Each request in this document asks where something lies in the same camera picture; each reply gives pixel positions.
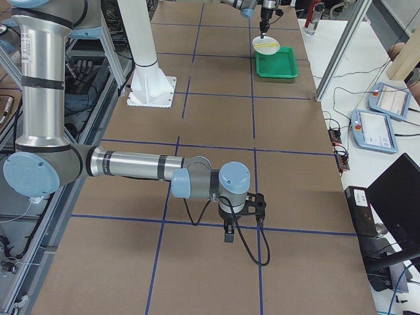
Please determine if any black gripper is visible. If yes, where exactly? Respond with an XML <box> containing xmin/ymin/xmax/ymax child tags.
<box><xmin>219</xmin><ymin>207</ymin><xmax>248</xmax><ymax>243</ymax></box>
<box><xmin>259</xmin><ymin>9</ymin><xmax>271</xmax><ymax>37</ymax></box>

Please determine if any person at desk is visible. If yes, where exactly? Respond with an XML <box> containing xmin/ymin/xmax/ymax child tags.
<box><xmin>387</xmin><ymin>28</ymin><xmax>419</xmax><ymax>98</ymax></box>

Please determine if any black box device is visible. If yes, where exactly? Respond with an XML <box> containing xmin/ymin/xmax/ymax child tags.
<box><xmin>345</xmin><ymin>186</ymin><xmax>383</xmax><ymax>238</ymax></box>

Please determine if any green plastic tray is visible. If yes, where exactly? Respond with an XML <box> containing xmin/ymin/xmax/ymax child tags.
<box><xmin>255</xmin><ymin>47</ymin><xmax>299</xmax><ymax>79</ymax></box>

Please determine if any yellow plastic spoon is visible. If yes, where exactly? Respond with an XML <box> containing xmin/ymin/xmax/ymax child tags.
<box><xmin>254</xmin><ymin>43</ymin><xmax>277</xmax><ymax>48</ymax></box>

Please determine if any white round plate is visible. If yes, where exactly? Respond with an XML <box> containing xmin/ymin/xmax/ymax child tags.
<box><xmin>252</xmin><ymin>36</ymin><xmax>280</xmax><ymax>55</ymax></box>

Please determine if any teach pendant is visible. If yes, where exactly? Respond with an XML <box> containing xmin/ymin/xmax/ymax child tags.
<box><xmin>368</xmin><ymin>82</ymin><xmax>412</xmax><ymax>121</ymax></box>
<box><xmin>350</xmin><ymin>110</ymin><xmax>398</xmax><ymax>154</ymax></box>

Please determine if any black laptop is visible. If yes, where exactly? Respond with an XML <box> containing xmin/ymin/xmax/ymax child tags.
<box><xmin>367</xmin><ymin>153</ymin><xmax>419</xmax><ymax>244</ymax></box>

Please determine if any far teach pendant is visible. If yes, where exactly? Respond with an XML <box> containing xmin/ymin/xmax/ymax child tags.
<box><xmin>368</xmin><ymin>82</ymin><xmax>412</xmax><ymax>121</ymax></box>

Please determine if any aluminium frame post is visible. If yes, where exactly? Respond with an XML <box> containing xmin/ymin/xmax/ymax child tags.
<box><xmin>314</xmin><ymin>0</ymin><xmax>372</xmax><ymax>102</ymax></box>

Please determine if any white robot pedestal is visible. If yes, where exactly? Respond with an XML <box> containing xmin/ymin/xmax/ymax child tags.
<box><xmin>119</xmin><ymin>1</ymin><xmax>177</xmax><ymax>108</ymax></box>

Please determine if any near teach pendant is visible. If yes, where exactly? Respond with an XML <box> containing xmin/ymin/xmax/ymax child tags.
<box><xmin>350</xmin><ymin>110</ymin><xmax>398</xmax><ymax>154</ymax></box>

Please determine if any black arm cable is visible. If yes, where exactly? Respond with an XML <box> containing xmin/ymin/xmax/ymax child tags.
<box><xmin>182</xmin><ymin>195</ymin><xmax>272</xmax><ymax>266</ymax></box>

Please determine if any red bottle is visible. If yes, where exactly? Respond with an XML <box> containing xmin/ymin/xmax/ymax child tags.
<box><xmin>304</xmin><ymin>0</ymin><xmax>319</xmax><ymax>29</ymax></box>

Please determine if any clear water bottle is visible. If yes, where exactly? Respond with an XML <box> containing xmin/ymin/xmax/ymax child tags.
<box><xmin>306</xmin><ymin>3</ymin><xmax>325</xmax><ymax>35</ymax></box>

